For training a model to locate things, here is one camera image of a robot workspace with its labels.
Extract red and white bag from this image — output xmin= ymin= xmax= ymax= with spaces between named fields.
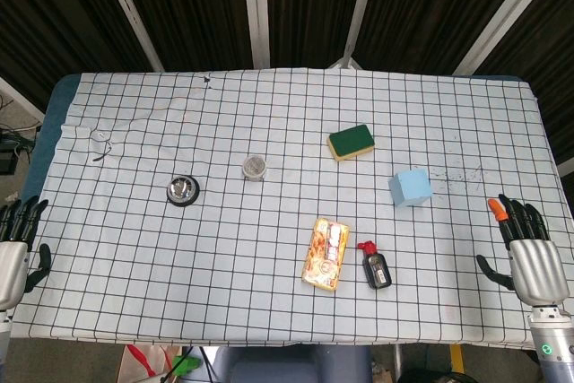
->
xmin=116 ymin=344 xmax=181 ymax=383

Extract green plastic object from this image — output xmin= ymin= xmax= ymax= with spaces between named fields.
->
xmin=171 ymin=354 xmax=201 ymax=376

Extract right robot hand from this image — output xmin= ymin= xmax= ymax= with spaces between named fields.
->
xmin=475 ymin=194 xmax=570 ymax=307

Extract shiny silver metal dome button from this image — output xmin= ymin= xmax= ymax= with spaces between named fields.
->
xmin=166 ymin=175 xmax=201 ymax=208

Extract black electronics with cables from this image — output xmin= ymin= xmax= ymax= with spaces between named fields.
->
xmin=0 ymin=127 xmax=37 ymax=177

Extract small clear round jar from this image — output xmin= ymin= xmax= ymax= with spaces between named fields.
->
xmin=241 ymin=155 xmax=269 ymax=182

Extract light blue cube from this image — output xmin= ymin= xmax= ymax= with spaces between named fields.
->
xmin=387 ymin=168 xmax=434 ymax=209

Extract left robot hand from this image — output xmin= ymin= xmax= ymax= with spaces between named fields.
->
xmin=0 ymin=195 xmax=52 ymax=311

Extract small black bottle red cap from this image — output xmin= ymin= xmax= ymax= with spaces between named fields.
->
xmin=356 ymin=240 xmax=393 ymax=290

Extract green and yellow sponge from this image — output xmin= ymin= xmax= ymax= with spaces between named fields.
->
xmin=326 ymin=124 xmax=376 ymax=163

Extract orange snack packet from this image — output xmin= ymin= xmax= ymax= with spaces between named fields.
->
xmin=300 ymin=217 xmax=352 ymax=292

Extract white black grid tablecloth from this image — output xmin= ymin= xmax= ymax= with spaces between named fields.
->
xmin=9 ymin=67 xmax=569 ymax=350

